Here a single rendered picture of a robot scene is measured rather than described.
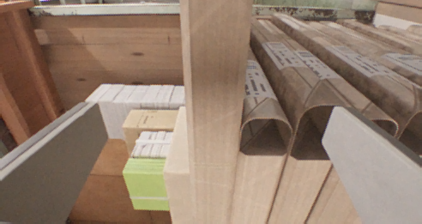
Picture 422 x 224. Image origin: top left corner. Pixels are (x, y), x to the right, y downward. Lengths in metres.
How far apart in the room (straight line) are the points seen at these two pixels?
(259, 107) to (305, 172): 0.07
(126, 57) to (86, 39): 0.30
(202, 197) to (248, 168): 0.06
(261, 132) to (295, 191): 0.07
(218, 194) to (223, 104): 0.11
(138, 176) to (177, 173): 0.15
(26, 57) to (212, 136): 1.58
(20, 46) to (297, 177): 1.64
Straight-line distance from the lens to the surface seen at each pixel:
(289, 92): 0.20
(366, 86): 0.25
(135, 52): 1.59
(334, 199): 0.25
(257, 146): 0.20
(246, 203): 0.24
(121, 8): 1.49
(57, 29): 1.80
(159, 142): 0.92
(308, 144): 0.22
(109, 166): 2.36
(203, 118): 0.16
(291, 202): 0.24
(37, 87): 1.76
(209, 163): 0.19
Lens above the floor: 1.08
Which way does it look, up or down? level
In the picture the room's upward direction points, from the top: 89 degrees counter-clockwise
